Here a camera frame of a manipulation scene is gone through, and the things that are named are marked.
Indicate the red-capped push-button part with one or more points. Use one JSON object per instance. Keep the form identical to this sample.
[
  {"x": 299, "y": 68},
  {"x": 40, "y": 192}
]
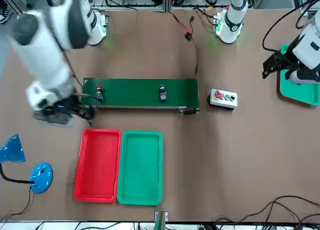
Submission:
[{"x": 99, "y": 93}]

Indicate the grey push-button control box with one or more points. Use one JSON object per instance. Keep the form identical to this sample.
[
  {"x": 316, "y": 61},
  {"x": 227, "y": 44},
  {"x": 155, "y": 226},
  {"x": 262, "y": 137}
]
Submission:
[{"x": 223, "y": 100}]

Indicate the metal camera bracket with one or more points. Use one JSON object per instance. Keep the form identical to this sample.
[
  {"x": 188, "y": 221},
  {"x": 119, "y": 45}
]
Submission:
[{"x": 161, "y": 220}]

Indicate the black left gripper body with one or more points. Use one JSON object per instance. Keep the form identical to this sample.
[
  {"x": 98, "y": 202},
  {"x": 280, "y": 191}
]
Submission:
[{"x": 287, "y": 61}]

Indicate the small black connector module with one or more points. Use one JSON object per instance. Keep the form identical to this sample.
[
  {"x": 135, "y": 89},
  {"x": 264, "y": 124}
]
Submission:
[{"x": 188, "y": 36}]

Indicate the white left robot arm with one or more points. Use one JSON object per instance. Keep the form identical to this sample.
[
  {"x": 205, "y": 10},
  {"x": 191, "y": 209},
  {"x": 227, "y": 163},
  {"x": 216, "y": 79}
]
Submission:
[{"x": 233, "y": 23}]

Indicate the black-capped push-button part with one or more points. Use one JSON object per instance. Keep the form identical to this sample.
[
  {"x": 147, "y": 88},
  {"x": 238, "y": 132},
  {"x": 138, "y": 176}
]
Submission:
[{"x": 162, "y": 94}]

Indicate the green plastic tray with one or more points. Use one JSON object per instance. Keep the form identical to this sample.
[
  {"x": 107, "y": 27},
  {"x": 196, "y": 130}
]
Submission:
[
  {"x": 140, "y": 167},
  {"x": 300, "y": 92}
]

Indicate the aluminium frame post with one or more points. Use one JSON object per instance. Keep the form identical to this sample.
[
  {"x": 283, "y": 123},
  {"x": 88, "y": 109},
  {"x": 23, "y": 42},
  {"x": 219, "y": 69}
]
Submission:
[{"x": 166, "y": 0}]

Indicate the black white shoe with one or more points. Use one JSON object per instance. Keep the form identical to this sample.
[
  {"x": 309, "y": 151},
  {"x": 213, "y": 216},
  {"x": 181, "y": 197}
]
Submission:
[{"x": 5, "y": 15}]

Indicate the green conveyor belt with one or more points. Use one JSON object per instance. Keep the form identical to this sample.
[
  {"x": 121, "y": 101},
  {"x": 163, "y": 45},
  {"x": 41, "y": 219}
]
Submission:
[{"x": 140, "y": 87}]

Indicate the red plastic tray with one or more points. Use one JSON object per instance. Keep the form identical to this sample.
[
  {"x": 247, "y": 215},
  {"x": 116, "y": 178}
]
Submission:
[{"x": 97, "y": 165}]

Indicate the blue desk lamp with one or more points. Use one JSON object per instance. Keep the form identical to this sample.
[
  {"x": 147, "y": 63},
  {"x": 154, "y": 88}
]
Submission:
[{"x": 41, "y": 177}]

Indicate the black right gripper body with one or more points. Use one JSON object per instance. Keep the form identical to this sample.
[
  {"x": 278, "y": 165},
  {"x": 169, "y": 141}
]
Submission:
[{"x": 65, "y": 107}]

